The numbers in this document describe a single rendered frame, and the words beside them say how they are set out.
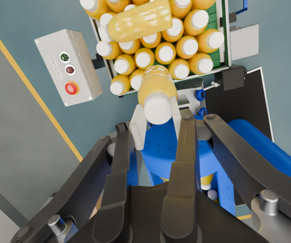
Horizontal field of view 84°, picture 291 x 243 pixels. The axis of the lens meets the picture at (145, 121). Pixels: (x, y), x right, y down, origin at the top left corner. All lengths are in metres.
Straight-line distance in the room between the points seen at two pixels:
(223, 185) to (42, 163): 2.27
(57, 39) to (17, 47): 1.53
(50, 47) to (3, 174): 2.61
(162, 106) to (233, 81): 0.44
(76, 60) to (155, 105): 0.35
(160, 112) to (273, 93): 1.76
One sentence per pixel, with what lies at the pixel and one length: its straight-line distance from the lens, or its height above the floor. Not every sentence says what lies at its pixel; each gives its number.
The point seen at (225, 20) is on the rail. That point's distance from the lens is 0.64.
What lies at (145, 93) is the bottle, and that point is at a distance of 0.24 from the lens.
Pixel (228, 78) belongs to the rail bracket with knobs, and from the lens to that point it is 0.62.
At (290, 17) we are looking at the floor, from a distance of 1.88.
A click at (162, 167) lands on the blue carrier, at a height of 1.22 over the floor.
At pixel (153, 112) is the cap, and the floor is 1.37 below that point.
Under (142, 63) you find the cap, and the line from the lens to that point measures 0.50.
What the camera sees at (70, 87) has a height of 1.11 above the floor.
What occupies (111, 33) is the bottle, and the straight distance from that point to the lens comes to 0.46.
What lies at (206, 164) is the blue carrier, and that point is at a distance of 0.45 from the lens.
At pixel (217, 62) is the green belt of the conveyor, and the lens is 0.71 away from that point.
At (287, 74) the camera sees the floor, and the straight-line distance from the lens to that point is 1.94.
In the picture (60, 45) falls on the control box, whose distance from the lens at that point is 0.54.
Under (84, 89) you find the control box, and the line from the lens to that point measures 0.53.
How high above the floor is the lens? 1.57
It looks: 66 degrees down
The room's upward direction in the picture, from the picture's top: 169 degrees counter-clockwise
